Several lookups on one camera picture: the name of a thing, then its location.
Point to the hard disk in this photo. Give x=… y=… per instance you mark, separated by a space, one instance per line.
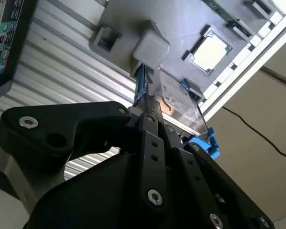
x=178 y=95

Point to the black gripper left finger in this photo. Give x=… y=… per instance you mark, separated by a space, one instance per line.
x=50 y=119

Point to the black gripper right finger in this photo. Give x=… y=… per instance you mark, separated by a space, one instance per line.
x=193 y=171

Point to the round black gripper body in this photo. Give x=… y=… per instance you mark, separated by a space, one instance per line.
x=97 y=202

